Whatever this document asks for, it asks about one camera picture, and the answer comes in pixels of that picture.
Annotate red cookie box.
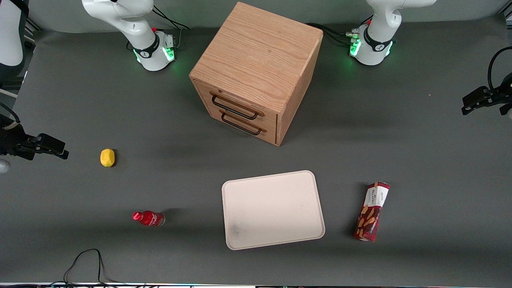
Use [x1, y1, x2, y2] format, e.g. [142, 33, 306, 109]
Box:
[353, 181, 390, 242]

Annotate wooden drawer front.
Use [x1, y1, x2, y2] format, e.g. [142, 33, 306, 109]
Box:
[194, 79, 279, 132]
[202, 102, 278, 145]

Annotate black right base cables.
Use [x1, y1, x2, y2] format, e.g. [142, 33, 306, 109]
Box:
[127, 6, 191, 52]

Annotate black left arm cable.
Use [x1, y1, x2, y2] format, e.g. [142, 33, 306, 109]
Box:
[487, 46, 512, 91]

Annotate small red drink bottle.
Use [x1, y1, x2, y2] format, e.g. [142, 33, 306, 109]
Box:
[132, 210, 166, 227]

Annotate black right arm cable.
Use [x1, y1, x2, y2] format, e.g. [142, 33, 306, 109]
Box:
[0, 102, 20, 124]

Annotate black base cables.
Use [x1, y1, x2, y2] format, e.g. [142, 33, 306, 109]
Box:
[127, 6, 191, 52]
[306, 15, 374, 46]

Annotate black metal drawer handle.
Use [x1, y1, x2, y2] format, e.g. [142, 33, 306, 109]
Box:
[221, 112, 263, 136]
[211, 94, 260, 120]

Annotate beige rectangular plastic tray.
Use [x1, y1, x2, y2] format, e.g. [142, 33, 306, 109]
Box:
[222, 170, 326, 251]

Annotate black left base cables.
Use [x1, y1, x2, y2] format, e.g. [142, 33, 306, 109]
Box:
[306, 15, 374, 46]

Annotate yellow lemon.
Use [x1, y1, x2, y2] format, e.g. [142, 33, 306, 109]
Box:
[100, 148, 116, 168]

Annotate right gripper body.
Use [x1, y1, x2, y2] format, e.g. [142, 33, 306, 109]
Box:
[0, 119, 39, 161]

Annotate oak wooden drawer cabinet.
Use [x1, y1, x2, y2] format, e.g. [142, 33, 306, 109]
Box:
[189, 2, 324, 147]

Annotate black looped table cable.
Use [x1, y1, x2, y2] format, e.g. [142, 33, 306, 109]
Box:
[51, 248, 120, 287]

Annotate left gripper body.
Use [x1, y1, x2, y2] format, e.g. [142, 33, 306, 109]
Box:
[486, 73, 512, 116]

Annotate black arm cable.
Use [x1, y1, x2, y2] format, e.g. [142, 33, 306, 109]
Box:
[0, 102, 20, 124]
[487, 46, 512, 91]

